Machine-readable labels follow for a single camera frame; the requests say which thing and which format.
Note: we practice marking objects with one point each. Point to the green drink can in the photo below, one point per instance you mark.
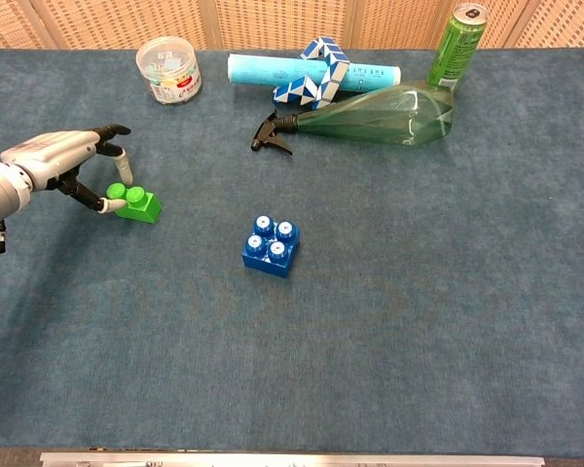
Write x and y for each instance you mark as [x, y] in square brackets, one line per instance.
[457, 48]

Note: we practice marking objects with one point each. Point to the clear plastic jar of clips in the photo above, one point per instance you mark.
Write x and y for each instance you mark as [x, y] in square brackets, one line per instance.
[169, 73]

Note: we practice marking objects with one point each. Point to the woven rattan folding screen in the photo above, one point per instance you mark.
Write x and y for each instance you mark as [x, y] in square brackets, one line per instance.
[126, 19]

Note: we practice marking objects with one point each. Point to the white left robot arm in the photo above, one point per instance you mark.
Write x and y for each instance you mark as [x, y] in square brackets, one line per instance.
[0, 194]

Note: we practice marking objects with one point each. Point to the green toy brick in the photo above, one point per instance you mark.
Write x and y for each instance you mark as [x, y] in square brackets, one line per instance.
[143, 208]

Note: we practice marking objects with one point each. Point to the blue felt table cloth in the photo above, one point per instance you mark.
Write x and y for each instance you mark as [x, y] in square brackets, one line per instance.
[292, 340]

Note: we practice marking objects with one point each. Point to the blue white snake puzzle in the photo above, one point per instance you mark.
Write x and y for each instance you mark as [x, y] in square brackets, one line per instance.
[323, 78]

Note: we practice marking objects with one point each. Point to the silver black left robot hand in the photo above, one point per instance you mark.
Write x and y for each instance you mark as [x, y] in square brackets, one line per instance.
[53, 155]

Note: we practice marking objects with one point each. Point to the light blue paper roll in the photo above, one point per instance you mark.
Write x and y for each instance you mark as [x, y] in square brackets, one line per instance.
[258, 72]

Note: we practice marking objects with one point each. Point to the green spray bottle black trigger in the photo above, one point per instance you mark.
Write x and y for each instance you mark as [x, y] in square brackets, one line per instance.
[394, 117]

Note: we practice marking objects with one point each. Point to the aluminium profile rail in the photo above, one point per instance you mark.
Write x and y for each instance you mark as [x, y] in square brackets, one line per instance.
[292, 460]

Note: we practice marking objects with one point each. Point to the blue toy brick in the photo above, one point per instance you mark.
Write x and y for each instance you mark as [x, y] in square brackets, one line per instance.
[271, 258]

